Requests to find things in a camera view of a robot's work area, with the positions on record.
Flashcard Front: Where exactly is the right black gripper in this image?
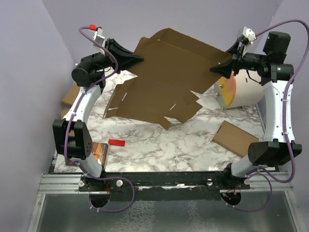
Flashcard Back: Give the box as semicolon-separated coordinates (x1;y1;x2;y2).
210;39;267;78

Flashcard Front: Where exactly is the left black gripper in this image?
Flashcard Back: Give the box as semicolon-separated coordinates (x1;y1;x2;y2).
81;38;144;73

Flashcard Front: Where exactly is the cardboard box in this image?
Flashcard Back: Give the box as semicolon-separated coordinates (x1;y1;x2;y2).
61;82;80;107
104;28;231;130
213;121;259;158
60;108;70;119

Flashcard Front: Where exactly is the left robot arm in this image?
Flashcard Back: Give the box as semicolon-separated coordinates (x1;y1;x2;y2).
53;39;144;191

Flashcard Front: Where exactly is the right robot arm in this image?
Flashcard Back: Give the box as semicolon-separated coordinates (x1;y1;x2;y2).
210;28;302;189

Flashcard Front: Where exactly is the white cylinder container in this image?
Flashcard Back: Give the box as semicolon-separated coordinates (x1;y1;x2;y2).
214;70;264;110

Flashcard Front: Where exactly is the red flat block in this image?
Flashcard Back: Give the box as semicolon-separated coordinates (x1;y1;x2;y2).
108;139;126;147

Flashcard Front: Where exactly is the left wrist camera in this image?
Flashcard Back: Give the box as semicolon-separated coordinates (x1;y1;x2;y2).
89;24;105;54

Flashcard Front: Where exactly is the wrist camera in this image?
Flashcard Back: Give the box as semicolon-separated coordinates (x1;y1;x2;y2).
89;24;105;54
237;27;256;46

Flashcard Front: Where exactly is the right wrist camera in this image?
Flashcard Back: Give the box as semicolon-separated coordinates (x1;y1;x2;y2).
237;27;256;46

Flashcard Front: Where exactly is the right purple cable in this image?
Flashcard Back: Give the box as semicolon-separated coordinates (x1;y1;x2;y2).
251;19;309;184

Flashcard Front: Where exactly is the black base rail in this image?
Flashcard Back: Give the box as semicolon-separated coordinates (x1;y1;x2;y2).
79;171;250;202

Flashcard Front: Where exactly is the aluminium frame profile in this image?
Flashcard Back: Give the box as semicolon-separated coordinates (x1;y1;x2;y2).
38;174;81;194

